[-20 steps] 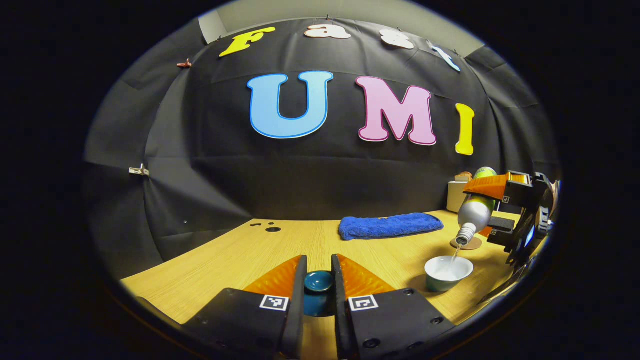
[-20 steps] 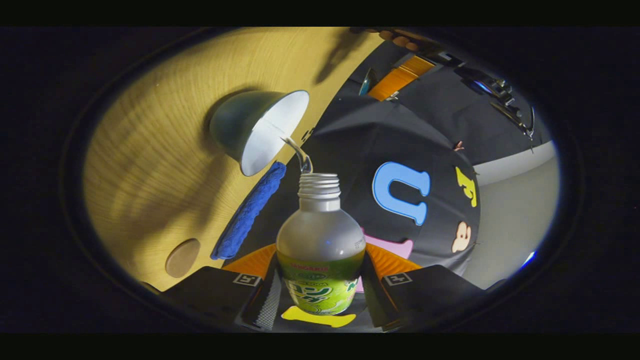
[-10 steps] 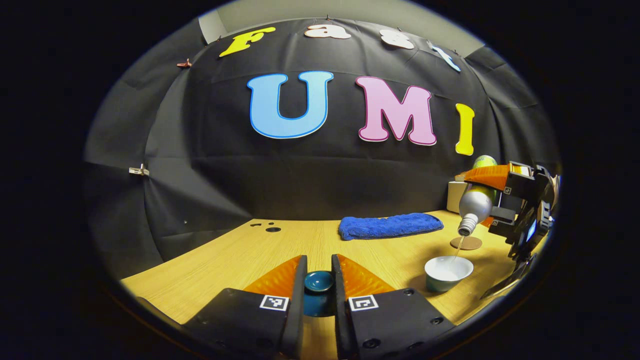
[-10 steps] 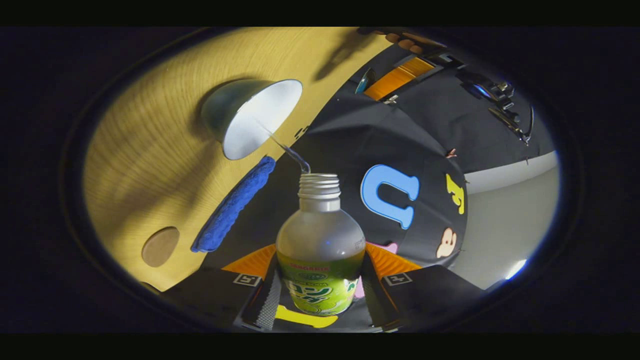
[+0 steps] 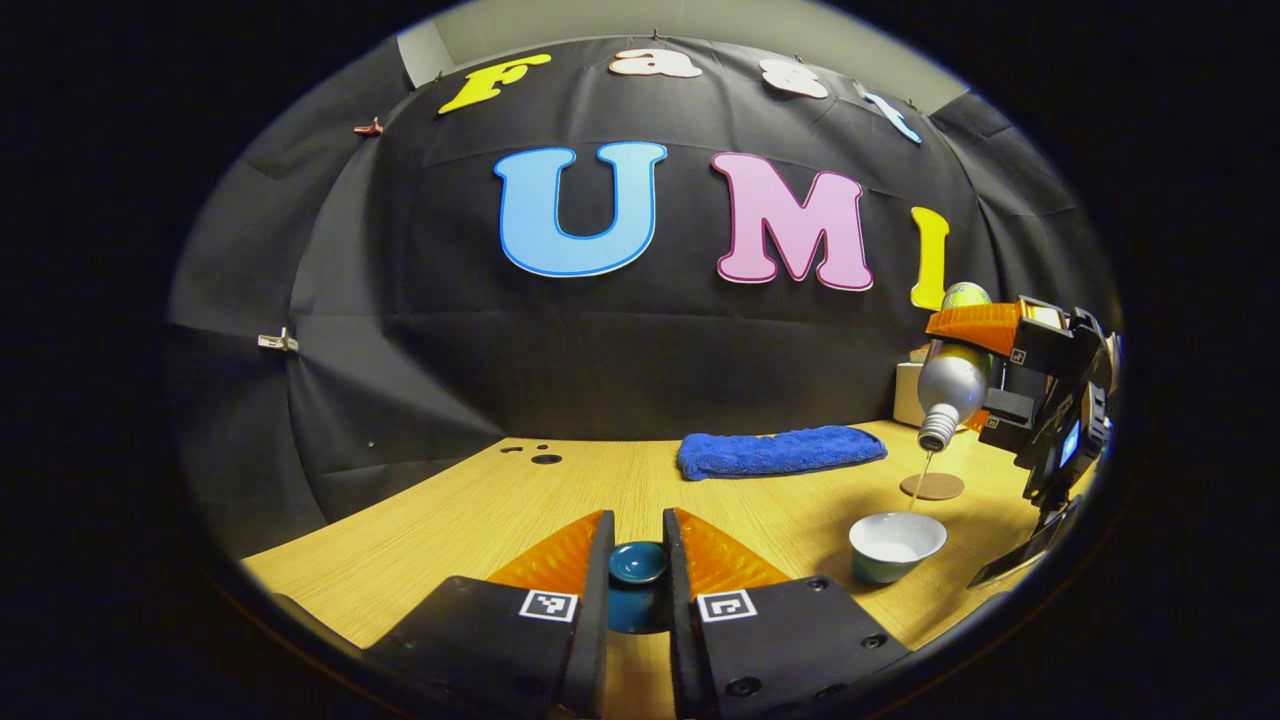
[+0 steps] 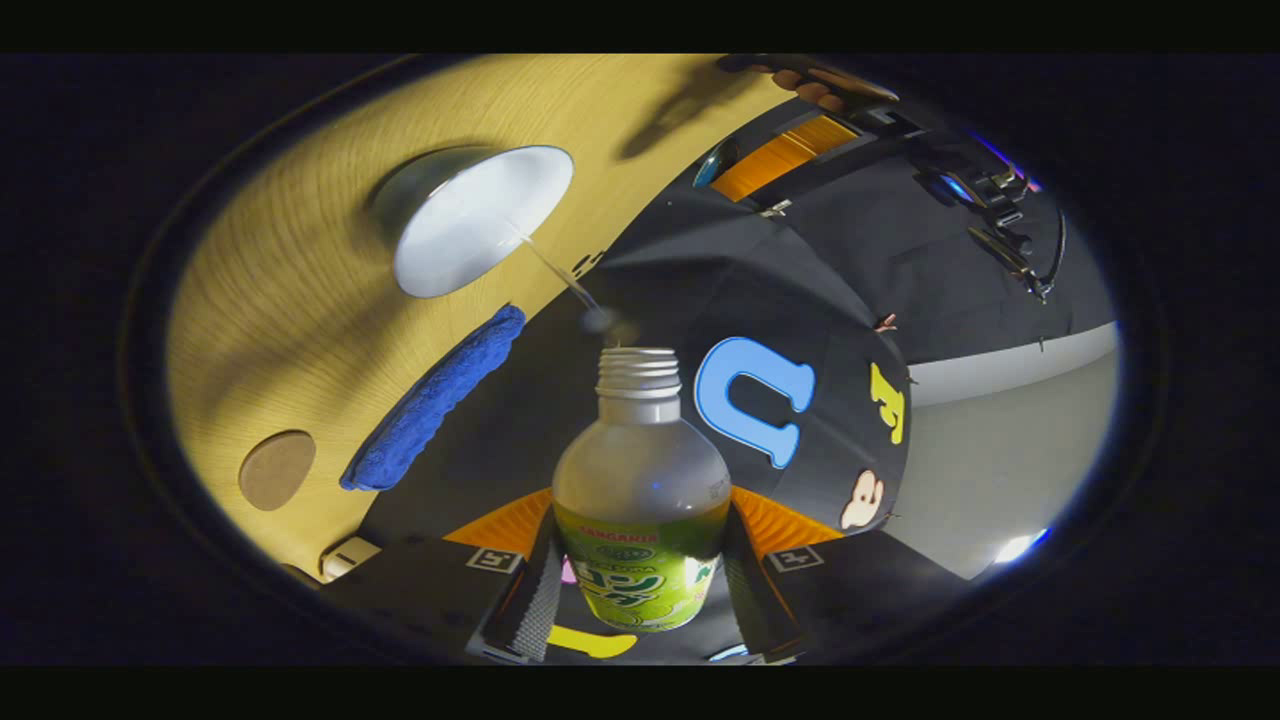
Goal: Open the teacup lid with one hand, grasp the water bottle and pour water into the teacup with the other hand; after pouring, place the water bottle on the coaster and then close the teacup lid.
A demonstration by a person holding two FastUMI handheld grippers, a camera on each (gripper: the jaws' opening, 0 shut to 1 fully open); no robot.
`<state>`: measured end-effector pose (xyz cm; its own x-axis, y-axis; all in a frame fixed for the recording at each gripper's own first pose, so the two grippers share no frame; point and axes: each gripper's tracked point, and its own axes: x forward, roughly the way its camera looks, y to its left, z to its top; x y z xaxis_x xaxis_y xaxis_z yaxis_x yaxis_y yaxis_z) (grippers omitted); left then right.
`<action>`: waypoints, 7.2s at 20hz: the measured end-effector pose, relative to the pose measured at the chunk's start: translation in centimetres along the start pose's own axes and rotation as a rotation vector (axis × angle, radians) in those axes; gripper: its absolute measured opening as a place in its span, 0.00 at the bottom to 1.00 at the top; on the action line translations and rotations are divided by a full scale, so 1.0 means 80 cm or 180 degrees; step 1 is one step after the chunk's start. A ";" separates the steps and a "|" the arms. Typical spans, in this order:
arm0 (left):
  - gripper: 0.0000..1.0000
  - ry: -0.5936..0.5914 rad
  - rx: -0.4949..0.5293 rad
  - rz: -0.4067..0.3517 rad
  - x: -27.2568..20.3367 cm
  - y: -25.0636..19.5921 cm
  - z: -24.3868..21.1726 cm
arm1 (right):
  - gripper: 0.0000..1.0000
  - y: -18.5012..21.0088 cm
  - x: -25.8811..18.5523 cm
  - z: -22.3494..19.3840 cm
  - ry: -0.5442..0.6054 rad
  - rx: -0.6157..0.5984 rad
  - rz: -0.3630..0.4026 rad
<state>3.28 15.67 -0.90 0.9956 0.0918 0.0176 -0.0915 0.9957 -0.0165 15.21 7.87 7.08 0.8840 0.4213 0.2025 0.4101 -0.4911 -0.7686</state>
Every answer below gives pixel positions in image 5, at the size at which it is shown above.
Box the blue folded towel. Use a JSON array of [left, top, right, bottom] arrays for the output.
[[677, 426, 888, 482]]

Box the silver green water bottle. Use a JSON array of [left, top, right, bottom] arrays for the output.
[[917, 282, 994, 453]]

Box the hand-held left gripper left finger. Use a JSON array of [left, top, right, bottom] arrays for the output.
[[365, 510, 616, 716]]

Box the teal white teacup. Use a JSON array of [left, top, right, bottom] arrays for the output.
[[849, 512, 948, 586]]

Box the round brown coaster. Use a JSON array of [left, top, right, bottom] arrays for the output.
[[900, 472, 966, 501]]

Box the teal teacup lid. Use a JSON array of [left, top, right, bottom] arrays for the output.
[[608, 541, 669, 635]]

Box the white toaster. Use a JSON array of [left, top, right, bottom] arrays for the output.
[[893, 362, 926, 429]]

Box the black backdrop cloth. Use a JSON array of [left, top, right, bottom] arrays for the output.
[[165, 35, 1121, 561]]

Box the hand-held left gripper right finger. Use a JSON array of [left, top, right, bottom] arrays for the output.
[[663, 508, 911, 719]]

